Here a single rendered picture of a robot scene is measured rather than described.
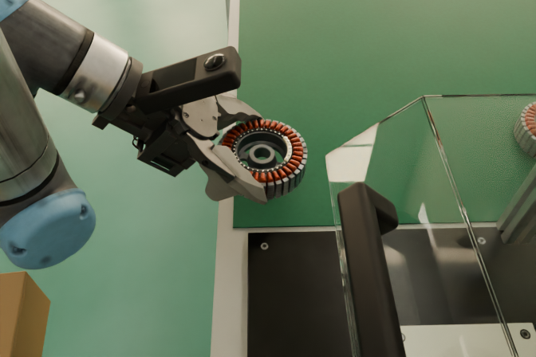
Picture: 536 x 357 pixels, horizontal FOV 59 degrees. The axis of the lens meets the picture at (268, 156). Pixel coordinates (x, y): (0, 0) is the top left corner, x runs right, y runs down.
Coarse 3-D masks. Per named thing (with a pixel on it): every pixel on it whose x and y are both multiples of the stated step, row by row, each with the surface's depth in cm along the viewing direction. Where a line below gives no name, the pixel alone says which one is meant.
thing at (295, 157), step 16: (240, 128) 60; (256, 128) 60; (272, 128) 60; (288, 128) 60; (224, 144) 58; (240, 144) 59; (256, 144) 61; (272, 144) 61; (288, 144) 58; (304, 144) 59; (240, 160) 60; (256, 160) 58; (272, 160) 58; (288, 160) 57; (304, 160) 57; (256, 176) 55; (272, 176) 55; (288, 176) 56; (272, 192) 56
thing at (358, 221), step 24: (360, 192) 25; (360, 216) 24; (384, 216) 25; (360, 240) 23; (360, 264) 23; (384, 264) 22; (360, 288) 22; (384, 288) 21; (360, 312) 21; (384, 312) 21; (360, 336) 21; (384, 336) 20
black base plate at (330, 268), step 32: (256, 256) 55; (288, 256) 55; (320, 256) 55; (256, 288) 52; (288, 288) 52; (320, 288) 52; (256, 320) 50; (288, 320) 50; (320, 320) 50; (256, 352) 48; (288, 352) 48; (320, 352) 48; (352, 352) 48
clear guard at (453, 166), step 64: (384, 128) 31; (448, 128) 28; (512, 128) 28; (384, 192) 28; (448, 192) 25; (512, 192) 25; (448, 256) 23; (512, 256) 22; (448, 320) 22; (512, 320) 20
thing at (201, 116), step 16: (128, 80) 47; (128, 96) 47; (112, 112) 48; (128, 112) 51; (160, 112) 51; (176, 112) 50; (192, 112) 52; (208, 112) 54; (128, 128) 52; (144, 128) 53; (160, 128) 52; (176, 128) 50; (192, 128) 50; (208, 128) 52; (160, 144) 52; (176, 144) 53; (144, 160) 54; (160, 160) 54; (176, 160) 55; (192, 160) 54
